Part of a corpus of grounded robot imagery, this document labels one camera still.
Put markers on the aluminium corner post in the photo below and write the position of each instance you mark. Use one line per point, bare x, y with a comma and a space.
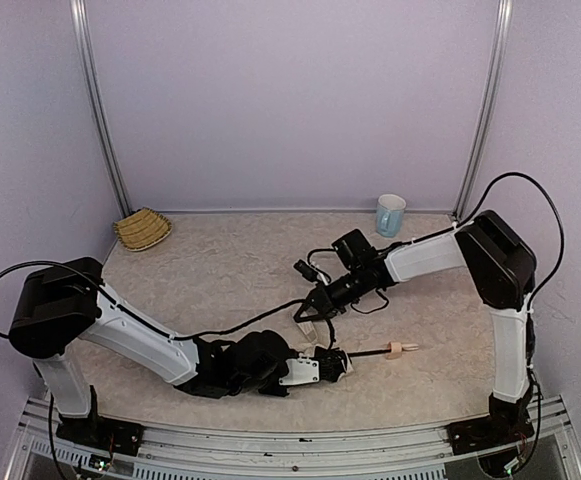
80, 22
487, 108

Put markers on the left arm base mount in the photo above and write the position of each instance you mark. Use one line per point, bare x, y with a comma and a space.
103, 433

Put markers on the aluminium front rail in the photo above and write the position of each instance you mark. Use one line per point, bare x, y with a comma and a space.
416, 452

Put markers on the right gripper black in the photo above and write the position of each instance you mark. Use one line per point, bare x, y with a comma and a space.
320, 303

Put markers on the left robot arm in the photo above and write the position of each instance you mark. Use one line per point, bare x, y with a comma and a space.
64, 302

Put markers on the light blue mug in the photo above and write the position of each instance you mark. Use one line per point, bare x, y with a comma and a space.
389, 215

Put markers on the left aluminium corner post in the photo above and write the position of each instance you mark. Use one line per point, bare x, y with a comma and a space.
80, 22

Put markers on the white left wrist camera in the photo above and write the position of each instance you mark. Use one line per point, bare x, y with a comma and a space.
301, 371

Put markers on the right aluminium corner post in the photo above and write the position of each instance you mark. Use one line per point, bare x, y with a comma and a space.
487, 108

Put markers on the beige folding umbrella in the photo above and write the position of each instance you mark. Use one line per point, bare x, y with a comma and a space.
392, 350

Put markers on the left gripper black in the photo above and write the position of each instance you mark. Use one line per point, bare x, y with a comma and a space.
331, 364

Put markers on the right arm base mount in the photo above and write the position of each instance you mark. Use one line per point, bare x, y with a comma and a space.
505, 423

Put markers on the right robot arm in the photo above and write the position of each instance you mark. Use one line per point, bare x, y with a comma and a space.
501, 266

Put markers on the yellow woven basket tray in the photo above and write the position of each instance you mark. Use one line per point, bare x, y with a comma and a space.
142, 230

